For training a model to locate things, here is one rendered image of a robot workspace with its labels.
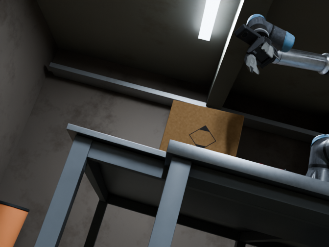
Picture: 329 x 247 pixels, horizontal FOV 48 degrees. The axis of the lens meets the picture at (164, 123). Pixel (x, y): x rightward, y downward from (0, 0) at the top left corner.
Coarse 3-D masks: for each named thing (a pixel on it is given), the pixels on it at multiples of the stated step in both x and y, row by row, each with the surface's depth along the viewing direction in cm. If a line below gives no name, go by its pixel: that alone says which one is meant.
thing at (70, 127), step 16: (80, 128) 122; (112, 144) 124; (128, 144) 121; (112, 176) 184; (128, 176) 172; (144, 176) 162; (112, 192) 242; (128, 192) 221; (144, 192) 204; (160, 192) 190; (224, 224) 242
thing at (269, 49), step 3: (264, 45) 124; (267, 45) 122; (261, 48) 124; (264, 48) 122; (267, 48) 121; (270, 48) 120; (264, 51) 124; (267, 51) 119; (270, 51) 119; (273, 51) 120; (267, 54) 119; (270, 54) 118; (273, 54) 120; (270, 57) 118; (276, 57) 121
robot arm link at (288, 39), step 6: (276, 30) 142; (282, 30) 143; (270, 36) 142; (276, 36) 142; (282, 36) 142; (288, 36) 143; (276, 42) 143; (282, 42) 143; (288, 42) 143; (276, 48) 146; (282, 48) 144; (288, 48) 144
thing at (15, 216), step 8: (0, 200) 368; (0, 208) 365; (8, 208) 366; (16, 208) 370; (24, 208) 376; (0, 216) 363; (8, 216) 365; (16, 216) 369; (24, 216) 379; (0, 224) 361; (8, 224) 364; (16, 224) 370; (0, 232) 360; (8, 232) 364; (16, 232) 372; (0, 240) 359; (8, 240) 364
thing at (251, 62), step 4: (248, 56) 128; (252, 56) 126; (248, 60) 126; (252, 60) 125; (256, 60) 129; (248, 64) 124; (252, 64) 124; (256, 64) 128; (248, 68) 123; (252, 68) 123; (256, 68) 127; (252, 72) 122; (256, 72) 126
